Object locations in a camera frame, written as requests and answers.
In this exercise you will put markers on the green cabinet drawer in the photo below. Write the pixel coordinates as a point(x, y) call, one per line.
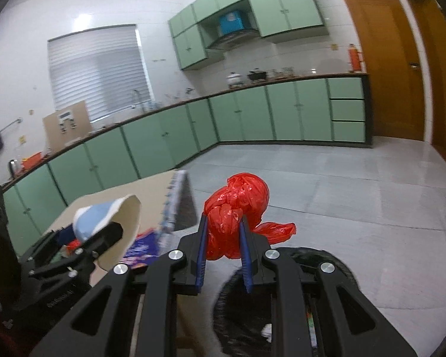
point(345, 88)
point(347, 110)
point(348, 131)

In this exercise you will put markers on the range hood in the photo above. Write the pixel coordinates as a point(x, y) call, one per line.
point(234, 39)

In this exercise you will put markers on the metal faucet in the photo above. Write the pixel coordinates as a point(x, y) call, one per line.
point(136, 98)

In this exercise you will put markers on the green base cabinets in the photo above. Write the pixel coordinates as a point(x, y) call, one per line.
point(245, 115)

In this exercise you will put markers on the red plastic bag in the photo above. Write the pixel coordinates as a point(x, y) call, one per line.
point(238, 197)

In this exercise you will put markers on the green wall cabinets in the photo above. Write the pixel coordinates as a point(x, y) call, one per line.
point(282, 7)

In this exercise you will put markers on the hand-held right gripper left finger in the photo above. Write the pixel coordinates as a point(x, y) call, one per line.
point(201, 260)

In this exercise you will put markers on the white cooking pot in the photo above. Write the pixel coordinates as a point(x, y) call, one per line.
point(233, 79)

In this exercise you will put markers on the orange basin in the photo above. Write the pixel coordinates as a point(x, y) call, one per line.
point(33, 160)

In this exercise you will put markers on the brown cardboard board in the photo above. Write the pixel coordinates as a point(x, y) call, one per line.
point(81, 122)

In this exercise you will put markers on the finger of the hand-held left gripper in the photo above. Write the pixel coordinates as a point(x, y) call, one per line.
point(41, 247)
point(109, 232)

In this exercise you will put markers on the blue box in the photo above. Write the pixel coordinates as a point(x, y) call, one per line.
point(231, 22)

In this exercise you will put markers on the black wok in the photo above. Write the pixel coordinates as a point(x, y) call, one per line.
point(257, 75)

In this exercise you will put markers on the metal towel rail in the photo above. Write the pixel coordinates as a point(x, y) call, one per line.
point(9, 125)

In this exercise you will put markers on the bin with black liner bag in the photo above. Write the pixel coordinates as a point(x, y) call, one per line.
point(238, 316)

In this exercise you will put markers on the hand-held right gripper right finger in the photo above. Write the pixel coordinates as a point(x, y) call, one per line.
point(246, 260)

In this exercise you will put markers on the white cloth with blue trim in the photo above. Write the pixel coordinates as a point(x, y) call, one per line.
point(174, 197)

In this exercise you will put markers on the row of glass jars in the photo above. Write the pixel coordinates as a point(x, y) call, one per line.
point(282, 71)

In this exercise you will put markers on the beige and blue paper cup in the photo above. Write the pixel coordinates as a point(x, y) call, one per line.
point(128, 227)

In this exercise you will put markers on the orange thermos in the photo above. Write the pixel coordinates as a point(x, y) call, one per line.
point(354, 59)

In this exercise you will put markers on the white window blind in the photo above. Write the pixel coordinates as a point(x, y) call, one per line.
point(96, 70)

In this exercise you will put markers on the metal kettle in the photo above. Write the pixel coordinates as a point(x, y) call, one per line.
point(13, 168)

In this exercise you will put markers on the blue snack bag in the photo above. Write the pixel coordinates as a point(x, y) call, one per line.
point(143, 249)

